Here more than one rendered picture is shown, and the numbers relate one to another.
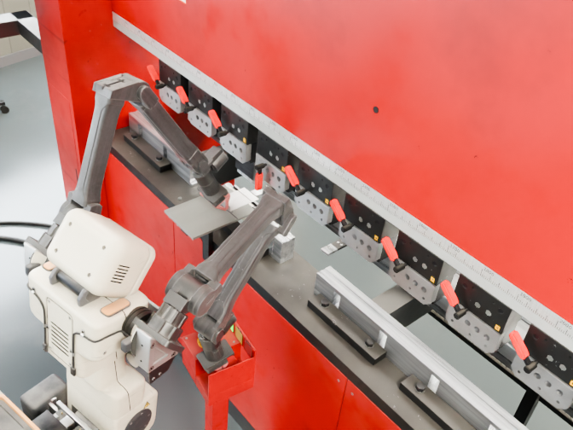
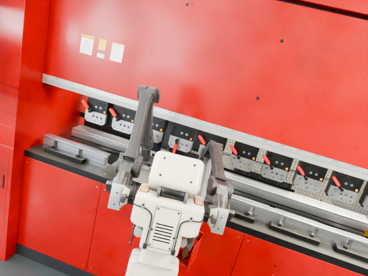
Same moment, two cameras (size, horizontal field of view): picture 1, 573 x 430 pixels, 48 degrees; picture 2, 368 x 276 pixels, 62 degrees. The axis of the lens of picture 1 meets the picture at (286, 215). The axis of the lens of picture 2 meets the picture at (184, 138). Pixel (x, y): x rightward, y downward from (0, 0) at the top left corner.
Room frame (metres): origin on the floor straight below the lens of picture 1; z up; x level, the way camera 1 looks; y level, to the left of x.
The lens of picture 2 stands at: (0.22, 1.15, 1.82)
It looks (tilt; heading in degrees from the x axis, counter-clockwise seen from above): 17 degrees down; 323
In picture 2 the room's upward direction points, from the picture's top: 14 degrees clockwise
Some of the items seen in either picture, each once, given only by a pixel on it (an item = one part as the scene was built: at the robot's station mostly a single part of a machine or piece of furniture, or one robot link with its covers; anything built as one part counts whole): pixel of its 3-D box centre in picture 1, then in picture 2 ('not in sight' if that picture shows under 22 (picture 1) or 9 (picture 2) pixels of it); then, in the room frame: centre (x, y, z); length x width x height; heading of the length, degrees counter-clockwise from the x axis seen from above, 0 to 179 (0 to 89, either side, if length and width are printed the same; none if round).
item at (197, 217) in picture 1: (211, 212); (141, 172); (1.75, 0.26, 1.00); 0.26 x 0.18 x 0.01; 133
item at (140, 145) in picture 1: (147, 151); (64, 154); (2.25, 0.61, 0.89); 0.30 x 0.05 x 0.03; 43
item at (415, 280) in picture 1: (424, 263); (275, 165); (1.29, -0.38, 1.26); 0.15 x 0.09 x 0.17; 43
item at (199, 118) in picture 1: (209, 107); (126, 119); (2.01, 0.31, 1.26); 0.15 x 0.09 x 0.17; 43
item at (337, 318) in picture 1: (345, 328); (230, 211); (1.37, -0.22, 0.89); 0.30 x 0.05 x 0.03; 43
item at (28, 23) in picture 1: (18, 37); not in sight; (2.61, 1.24, 1.17); 0.40 x 0.24 x 0.07; 43
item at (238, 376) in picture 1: (217, 356); (178, 245); (1.33, 0.17, 0.75); 0.20 x 0.16 x 0.18; 35
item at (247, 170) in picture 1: (246, 166); (153, 147); (1.85, 0.15, 1.13); 0.10 x 0.02 x 0.10; 43
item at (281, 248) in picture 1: (253, 221); not in sight; (1.81, 0.12, 0.92); 0.39 x 0.06 x 0.10; 43
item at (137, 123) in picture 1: (164, 146); (76, 150); (2.25, 0.53, 0.92); 0.50 x 0.06 x 0.10; 43
